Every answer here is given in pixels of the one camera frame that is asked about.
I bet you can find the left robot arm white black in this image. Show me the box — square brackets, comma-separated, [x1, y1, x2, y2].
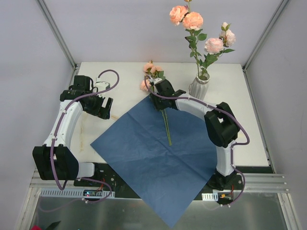
[33, 75, 113, 186]

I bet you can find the blue wrapping paper sheet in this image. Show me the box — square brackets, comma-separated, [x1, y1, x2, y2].
[91, 97, 217, 227]

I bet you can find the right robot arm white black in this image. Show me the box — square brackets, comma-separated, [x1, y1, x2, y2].
[145, 79, 240, 191]

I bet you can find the white cable duct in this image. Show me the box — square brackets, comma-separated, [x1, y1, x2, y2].
[201, 193, 218, 202]
[40, 188, 115, 199]

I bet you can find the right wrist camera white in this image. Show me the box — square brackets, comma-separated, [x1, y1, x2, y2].
[147, 75, 162, 85]

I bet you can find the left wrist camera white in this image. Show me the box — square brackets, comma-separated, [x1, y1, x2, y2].
[94, 77, 110, 92]

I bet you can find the right aluminium frame post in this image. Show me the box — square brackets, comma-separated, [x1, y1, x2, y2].
[242, 0, 291, 73]

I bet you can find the red object bottom edge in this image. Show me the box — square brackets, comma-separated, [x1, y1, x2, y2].
[31, 225, 42, 230]

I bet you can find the cream printed ribbon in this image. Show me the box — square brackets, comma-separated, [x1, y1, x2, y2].
[80, 112, 119, 154]

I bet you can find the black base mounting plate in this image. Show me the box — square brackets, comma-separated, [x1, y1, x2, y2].
[73, 161, 243, 199]

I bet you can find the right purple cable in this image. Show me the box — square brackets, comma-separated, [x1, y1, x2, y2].
[143, 75, 250, 211]

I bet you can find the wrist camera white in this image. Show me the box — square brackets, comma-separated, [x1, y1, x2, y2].
[94, 77, 110, 92]
[147, 75, 162, 85]

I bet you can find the right white cable duct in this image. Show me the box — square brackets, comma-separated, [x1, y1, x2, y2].
[201, 193, 218, 202]

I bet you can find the left aluminium frame post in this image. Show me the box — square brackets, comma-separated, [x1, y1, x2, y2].
[36, 0, 78, 70]

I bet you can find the left white cable duct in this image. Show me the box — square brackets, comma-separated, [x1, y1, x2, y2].
[40, 188, 115, 199]

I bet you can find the aluminium frame post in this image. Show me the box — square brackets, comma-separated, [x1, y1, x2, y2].
[36, 0, 78, 70]
[242, 0, 291, 73]

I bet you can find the white ribbed ceramic vase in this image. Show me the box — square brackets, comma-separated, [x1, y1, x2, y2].
[189, 73, 210, 100]

